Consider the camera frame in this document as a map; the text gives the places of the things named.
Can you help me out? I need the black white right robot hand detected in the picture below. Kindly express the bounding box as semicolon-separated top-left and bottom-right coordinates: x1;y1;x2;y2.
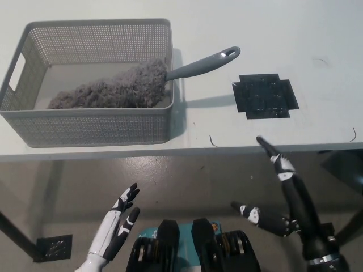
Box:
230;136;339;261

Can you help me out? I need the grey perforated plastic basket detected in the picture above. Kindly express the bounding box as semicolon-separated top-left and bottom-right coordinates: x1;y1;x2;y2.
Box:
0;18;176;148

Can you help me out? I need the black tape patch on desk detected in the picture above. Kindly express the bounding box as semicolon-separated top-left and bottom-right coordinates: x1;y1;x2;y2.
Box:
231;73;300;120

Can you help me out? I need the black teal robot torso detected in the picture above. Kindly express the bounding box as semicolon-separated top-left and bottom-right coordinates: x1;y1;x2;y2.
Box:
126;218;263;272

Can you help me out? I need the dark table frame part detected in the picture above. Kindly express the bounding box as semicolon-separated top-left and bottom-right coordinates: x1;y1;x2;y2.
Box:
319;149;363;197

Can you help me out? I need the grey fluffy duster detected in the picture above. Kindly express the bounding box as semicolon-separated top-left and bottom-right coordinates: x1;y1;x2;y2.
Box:
47;46;242;110

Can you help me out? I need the black table leg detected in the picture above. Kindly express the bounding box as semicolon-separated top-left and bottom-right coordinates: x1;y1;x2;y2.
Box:
0;210;43;262

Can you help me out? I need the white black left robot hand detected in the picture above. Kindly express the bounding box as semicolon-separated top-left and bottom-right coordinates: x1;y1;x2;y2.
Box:
87;182;141;261

